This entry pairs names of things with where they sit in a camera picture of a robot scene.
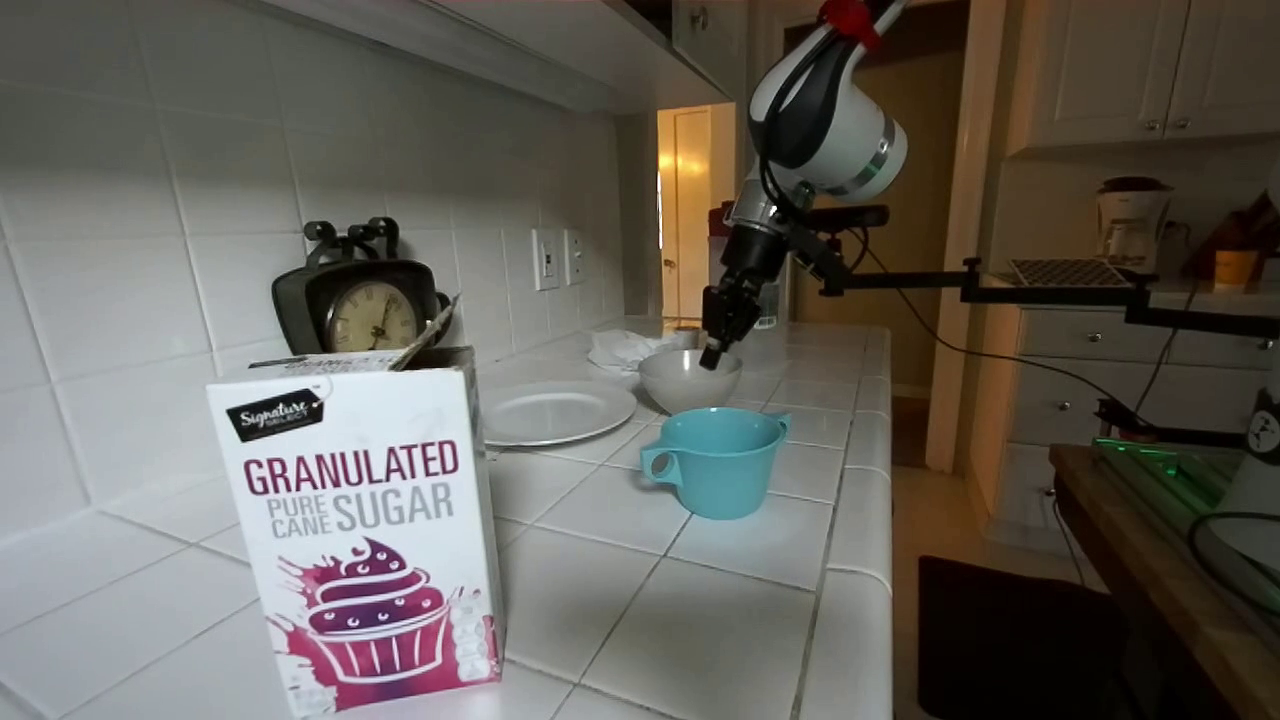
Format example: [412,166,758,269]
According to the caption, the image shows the white crumpled cloth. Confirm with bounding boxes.
[587,327,683,375]

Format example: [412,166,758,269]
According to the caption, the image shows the dark table clock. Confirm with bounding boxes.
[271,217,454,357]

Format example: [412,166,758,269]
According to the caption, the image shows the white ceramic bowl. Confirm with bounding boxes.
[638,347,744,416]

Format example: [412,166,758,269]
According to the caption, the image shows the wall socket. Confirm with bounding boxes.
[531,228,562,293]

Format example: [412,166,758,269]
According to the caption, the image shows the white coffee maker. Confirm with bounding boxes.
[1094,177,1177,274]

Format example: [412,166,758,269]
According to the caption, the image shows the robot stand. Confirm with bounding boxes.
[1048,438,1280,720]

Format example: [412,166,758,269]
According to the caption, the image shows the teal cup with handle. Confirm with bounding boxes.
[640,406,792,521]

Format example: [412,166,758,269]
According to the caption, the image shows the dark floor mat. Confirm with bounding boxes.
[917,554,1136,720]

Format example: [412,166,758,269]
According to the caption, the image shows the white drawer cabinet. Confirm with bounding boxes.
[985,298,1280,546]

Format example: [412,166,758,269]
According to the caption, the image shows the yellow cup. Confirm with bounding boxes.
[1212,249,1260,292]

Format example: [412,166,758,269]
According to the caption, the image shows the dark drying mat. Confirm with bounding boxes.
[1004,257,1133,290]

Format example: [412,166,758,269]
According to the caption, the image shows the sugar box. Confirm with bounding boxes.
[206,296,507,720]

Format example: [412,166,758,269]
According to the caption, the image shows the white upper cabinets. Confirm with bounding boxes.
[1025,0,1280,153]

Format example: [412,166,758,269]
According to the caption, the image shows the white door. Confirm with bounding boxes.
[658,106,715,322]

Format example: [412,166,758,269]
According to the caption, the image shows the camera on mount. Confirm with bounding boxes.
[800,204,1280,341]

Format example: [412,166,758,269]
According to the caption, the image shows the black cable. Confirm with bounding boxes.
[1187,511,1280,619]
[856,232,1156,426]

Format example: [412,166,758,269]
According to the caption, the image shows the overhead cabinet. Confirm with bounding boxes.
[255,0,746,114]

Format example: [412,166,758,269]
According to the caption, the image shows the white plate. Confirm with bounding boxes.
[481,379,639,448]

